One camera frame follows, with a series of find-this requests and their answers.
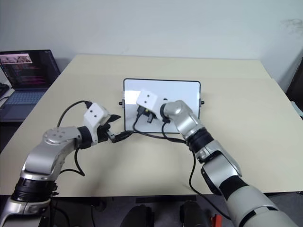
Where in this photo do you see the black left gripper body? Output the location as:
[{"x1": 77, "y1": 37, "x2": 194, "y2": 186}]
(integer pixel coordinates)
[{"x1": 97, "y1": 118, "x2": 115, "y2": 144}]

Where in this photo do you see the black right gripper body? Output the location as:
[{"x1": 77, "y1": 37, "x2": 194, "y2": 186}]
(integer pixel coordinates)
[{"x1": 136, "y1": 105, "x2": 157, "y2": 122}]

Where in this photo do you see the black-framed whiteboard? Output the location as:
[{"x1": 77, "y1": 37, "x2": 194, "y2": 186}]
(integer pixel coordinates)
[{"x1": 118, "y1": 78, "x2": 206, "y2": 134}]

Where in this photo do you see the dark rounded shape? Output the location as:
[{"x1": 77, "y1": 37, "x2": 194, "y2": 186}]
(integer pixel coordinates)
[
  {"x1": 178, "y1": 200, "x2": 205, "y2": 227},
  {"x1": 123, "y1": 204, "x2": 155, "y2": 227}
]

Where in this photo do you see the open blue laptop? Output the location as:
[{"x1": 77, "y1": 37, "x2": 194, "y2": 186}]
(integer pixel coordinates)
[{"x1": 0, "y1": 49, "x2": 61, "y2": 122}]

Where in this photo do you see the black office chair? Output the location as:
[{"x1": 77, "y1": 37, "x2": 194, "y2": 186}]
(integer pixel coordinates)
[{"x1": 285, "y1": 55, "x2": 303, "y2": 119}]

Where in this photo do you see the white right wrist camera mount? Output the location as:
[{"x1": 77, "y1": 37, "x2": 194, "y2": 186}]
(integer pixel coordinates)
[{"x1": 136, "y1": 89, "x2": 165, "y2": 117}]

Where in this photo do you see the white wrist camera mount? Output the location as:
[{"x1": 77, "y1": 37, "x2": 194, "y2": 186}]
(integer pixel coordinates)
[
  {"x1": 136, "y1": 89, "x2": 165, "y2": 117},
  {"x1": 82, "y1": 102, "x2": 110, "y2": 145}
]

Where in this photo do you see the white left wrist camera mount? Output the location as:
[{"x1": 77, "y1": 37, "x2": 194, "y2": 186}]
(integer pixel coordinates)
[{"x1": 82, "y1": 102, "x2": 110, "y2": 145}]

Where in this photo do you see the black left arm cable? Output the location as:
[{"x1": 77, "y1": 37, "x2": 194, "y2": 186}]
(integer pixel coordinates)
[{"x1": 57, "y1": 100, "x2": 93, "y2": 177}]

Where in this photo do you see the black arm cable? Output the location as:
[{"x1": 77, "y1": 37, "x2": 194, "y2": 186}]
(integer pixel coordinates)
[
  {"x1": 132, "y1": 111, "x2": 232, "y2": 220},
  {"x1": 57, "y1": 100, "x2": 93, "y2": 177}
]

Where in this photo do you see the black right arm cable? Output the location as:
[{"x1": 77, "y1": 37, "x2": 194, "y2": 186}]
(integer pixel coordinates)
[{"x1": 132, "y1": 111, "x2": 232, "y2": 220}]

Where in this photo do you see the black table frame bar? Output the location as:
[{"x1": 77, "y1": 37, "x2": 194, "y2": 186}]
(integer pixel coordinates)
[{"x1": 135, "y1": 195, "x2": 197, "y2": 203}]

